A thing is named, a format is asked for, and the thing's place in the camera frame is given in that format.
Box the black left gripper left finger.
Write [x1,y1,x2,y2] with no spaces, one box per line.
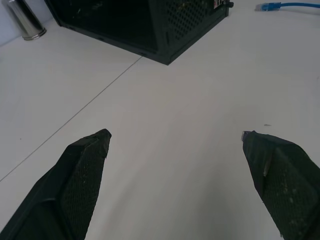
[0,128,112,240]

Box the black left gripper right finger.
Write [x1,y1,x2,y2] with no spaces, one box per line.
[240,130,320,240]

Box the shiny steel cylinder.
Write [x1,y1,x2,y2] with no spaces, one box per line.
[1,0,48,42]

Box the black perforated computer case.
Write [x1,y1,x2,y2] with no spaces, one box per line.
[42,0,235,66]

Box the blue ethernet cable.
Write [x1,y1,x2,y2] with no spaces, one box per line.
[254,1,320,12]

